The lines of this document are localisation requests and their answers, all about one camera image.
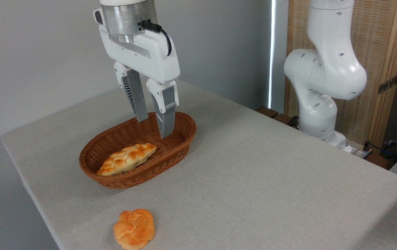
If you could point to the round braided bread bun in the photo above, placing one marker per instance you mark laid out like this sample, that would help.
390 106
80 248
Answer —
134 229

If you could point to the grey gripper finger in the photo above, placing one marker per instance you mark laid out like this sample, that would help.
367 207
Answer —
136 93
167 100

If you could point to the brown wicker oval basket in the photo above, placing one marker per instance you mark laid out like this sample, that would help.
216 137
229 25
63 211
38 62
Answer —
170 152

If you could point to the dark metal screen hinge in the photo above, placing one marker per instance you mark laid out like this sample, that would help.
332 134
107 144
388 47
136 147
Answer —
388 84

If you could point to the grey tablecloth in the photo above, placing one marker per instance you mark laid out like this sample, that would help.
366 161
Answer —
254 173

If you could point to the long braided bread loaf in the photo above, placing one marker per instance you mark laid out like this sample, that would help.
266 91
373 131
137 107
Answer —
125 159

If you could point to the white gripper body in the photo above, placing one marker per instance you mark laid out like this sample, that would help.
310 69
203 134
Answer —
149 55

